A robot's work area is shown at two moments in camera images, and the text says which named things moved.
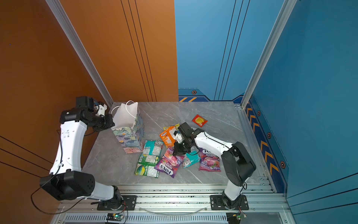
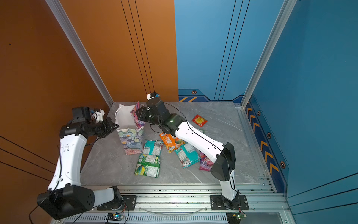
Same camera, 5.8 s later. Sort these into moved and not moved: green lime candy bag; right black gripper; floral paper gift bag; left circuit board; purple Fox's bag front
Moved: purple Fox's bag front; right black gripper
Not moved: left circuit board; green lime candy bag; floral paper gift bag
